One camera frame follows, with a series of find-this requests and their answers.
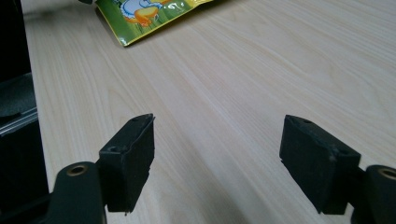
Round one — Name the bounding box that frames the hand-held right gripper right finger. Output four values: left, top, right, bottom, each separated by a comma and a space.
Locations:
278, 114, 362, 216

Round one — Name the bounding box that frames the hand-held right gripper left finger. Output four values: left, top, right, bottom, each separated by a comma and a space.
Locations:
98, 113, 156, 216

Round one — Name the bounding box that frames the green cartoon snack bag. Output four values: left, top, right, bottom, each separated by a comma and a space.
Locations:
94, 0, 215, 48

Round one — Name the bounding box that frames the dark grey case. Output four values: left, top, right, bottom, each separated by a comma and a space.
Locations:
0, 72, 39, 138

